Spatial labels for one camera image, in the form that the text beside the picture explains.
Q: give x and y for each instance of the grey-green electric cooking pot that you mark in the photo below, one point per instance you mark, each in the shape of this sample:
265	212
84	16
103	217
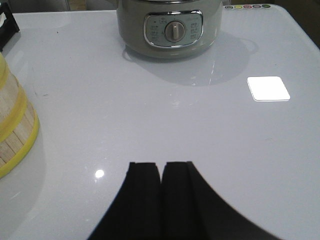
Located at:
169	29

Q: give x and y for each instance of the woven bamboo steamer lid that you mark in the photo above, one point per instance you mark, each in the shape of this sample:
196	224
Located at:
4	71

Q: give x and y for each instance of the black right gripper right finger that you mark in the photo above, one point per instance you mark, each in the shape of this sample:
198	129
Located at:
192	210

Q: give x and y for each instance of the bamboo steamer drawer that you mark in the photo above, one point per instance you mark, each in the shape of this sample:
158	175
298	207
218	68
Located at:
20	141
13	103

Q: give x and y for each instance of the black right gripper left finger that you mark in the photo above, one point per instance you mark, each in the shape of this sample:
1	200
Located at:
135	211

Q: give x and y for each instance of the black dish rack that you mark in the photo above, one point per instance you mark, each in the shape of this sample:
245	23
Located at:
8	25

